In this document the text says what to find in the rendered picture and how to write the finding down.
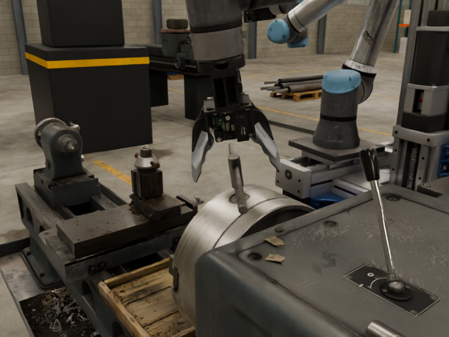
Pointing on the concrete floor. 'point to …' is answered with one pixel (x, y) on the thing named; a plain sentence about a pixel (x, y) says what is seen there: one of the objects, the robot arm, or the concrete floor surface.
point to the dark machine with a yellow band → (90, 74)
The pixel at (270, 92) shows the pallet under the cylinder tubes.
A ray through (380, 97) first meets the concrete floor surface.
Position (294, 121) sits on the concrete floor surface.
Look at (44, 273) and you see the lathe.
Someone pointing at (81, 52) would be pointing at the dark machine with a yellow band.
